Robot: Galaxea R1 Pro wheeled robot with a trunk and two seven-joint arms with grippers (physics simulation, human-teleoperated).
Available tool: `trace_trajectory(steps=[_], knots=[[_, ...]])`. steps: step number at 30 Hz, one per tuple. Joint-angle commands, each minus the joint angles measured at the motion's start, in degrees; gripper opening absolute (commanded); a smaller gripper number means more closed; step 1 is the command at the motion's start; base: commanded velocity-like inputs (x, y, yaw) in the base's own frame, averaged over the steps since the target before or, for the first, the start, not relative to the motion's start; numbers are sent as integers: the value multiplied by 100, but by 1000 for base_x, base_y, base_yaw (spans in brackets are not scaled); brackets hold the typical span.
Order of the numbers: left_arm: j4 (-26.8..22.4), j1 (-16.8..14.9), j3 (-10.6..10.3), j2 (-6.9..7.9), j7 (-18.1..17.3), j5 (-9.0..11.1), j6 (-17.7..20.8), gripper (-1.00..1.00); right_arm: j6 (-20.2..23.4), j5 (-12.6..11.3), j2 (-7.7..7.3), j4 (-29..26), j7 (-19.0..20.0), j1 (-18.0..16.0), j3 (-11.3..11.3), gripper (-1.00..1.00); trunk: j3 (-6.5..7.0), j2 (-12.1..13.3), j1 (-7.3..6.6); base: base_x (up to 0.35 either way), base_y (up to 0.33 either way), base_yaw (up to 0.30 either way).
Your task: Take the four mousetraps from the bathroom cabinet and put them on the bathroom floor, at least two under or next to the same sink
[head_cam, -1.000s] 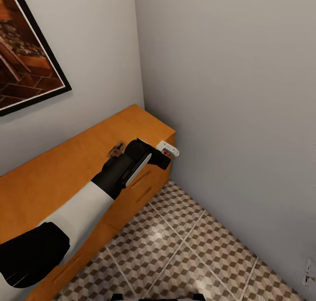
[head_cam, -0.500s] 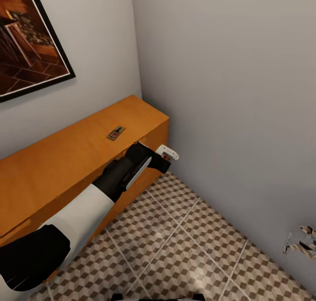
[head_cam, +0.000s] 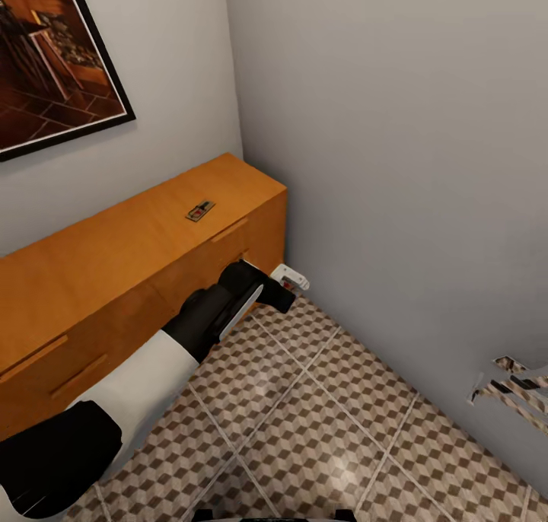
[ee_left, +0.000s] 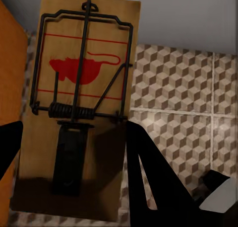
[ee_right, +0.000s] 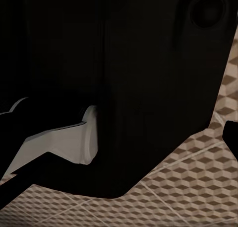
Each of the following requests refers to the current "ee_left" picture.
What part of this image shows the mousetrap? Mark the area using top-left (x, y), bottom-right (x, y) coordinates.
top-left (11, 0), bottom-right (141, 223)

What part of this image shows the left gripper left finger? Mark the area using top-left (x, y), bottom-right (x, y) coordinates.
top-left (0, 120), bottom-right (24, 180)

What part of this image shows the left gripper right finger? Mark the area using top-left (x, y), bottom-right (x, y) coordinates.
top-left (126, 121), bottom-right (213, 227)

